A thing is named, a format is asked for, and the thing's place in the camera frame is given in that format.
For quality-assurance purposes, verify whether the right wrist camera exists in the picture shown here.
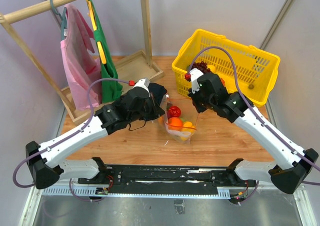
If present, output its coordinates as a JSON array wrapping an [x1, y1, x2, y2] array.
[[184, 68, 204, 94]]

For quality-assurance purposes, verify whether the yellow lemon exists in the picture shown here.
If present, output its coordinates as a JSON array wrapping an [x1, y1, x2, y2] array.
[[207, 65, 216, 73]]

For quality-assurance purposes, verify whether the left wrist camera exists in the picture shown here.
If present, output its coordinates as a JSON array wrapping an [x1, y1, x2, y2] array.
[[128, 78, 150, 90]]

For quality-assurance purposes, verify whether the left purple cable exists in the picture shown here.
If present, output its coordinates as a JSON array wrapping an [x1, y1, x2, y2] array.
[[12, 78, 130, 203]]

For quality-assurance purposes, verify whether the clear zip top bag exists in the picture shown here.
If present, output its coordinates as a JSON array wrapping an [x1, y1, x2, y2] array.
[[157, 94, 199, 144]]

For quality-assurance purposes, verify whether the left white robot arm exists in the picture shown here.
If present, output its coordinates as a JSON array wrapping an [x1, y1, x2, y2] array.
[[25, 83, 168, 189]]

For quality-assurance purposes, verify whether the dark navy cloth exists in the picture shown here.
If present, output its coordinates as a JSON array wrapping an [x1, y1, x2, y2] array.
[[148, 83, 168, 105]]

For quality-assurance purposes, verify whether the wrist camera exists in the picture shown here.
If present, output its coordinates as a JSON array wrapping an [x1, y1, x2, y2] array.
[[128, 78, 150, 90], [184, 68, 204, 94]]

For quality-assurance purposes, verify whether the teal clothes hanger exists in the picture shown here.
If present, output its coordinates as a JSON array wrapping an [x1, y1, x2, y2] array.
[[49, 0, 68, 41]]

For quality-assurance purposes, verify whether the yellow bell pepper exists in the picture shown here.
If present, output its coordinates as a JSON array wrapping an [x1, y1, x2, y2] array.
[[180, 121, 196, 141]]

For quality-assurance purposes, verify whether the wooden clothes rack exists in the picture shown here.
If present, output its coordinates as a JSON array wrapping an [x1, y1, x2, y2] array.
[[0, 0, 164, 125]]

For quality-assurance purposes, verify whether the pink shirt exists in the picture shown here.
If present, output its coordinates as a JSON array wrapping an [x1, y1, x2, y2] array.
[[60, 4, 102, 110]]

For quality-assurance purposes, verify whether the red bell pepper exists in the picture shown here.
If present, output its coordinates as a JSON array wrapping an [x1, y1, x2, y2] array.
[[167, 105, 182, 119]]

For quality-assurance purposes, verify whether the orange tangerine fruit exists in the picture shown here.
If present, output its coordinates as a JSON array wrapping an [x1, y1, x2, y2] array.
[[168, 117, 183, 131]]

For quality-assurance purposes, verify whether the yellow clothes hanger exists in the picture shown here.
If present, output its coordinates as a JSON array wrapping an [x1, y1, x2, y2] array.
[[86, 0, 107, 64]]

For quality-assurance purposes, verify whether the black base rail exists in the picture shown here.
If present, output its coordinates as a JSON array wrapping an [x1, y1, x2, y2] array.
[[77, 164, 256, 196]]

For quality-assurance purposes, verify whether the purple grape bunch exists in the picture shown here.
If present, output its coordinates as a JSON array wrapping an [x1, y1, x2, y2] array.
[[188, 61, 211, 74]]

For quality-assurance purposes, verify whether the green shirt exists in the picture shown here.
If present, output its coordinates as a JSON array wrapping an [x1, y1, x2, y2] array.
[[89, 0, 123, 103]]

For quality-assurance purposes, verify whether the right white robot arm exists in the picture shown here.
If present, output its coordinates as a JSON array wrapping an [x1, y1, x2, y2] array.
[[184, 69, 319, 194]]

